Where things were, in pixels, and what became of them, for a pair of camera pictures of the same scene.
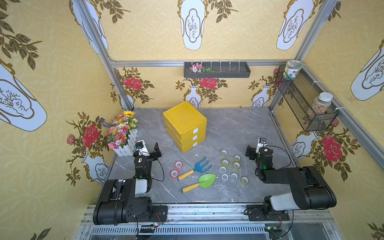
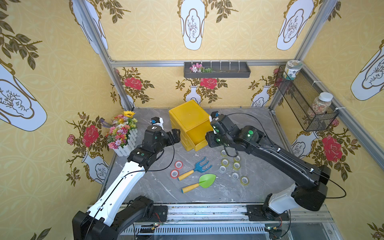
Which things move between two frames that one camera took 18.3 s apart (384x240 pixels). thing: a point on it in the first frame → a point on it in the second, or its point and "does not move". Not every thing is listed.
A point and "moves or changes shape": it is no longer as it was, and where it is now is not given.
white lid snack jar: [322, 104] does not move
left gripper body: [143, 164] → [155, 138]
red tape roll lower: [174, 174] does not move
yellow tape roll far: [224, 153] does not move
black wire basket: [312, 107] does not move
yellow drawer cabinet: [186, 127] moves or changes shape
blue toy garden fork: [198, 168] does not move
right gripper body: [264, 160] → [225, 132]
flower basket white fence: [122, 133] does not move
